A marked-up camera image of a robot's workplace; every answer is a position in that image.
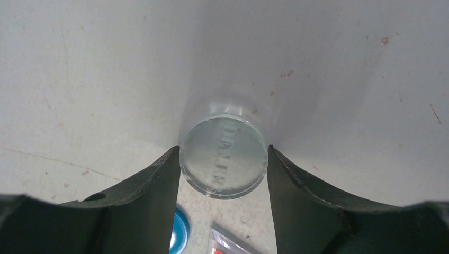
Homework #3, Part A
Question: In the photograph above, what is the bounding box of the blue round button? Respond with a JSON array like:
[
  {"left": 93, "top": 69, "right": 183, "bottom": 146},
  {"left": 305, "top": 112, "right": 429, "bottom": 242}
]
[{"left": 169, "top": 207, "right": 190, "bottom": 254}]

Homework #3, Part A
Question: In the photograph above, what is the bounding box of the red black triangle button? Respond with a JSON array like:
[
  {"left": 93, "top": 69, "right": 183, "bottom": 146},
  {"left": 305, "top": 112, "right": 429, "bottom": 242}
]
[{"left": 206, "top": 221, "right": 261, "bottom": 254}]

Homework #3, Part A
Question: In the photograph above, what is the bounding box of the clear round dealer button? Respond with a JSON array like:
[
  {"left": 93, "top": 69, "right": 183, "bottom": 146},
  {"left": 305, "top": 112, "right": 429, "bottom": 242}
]
[{"left": 179, "top": 114, "right": 268, "bottom": 200}]

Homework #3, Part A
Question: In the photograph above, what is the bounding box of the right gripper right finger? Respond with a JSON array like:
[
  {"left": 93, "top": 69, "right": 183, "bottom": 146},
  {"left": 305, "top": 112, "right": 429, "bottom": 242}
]
[{"left": 267, "top": 147, "right": 448, "bottom": 253}]

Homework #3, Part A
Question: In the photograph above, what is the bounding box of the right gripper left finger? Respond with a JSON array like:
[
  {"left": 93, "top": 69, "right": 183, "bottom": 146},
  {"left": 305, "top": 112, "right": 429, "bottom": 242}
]
[{"left": 1, "top": 146, "right": 181, "bottom": 253}]

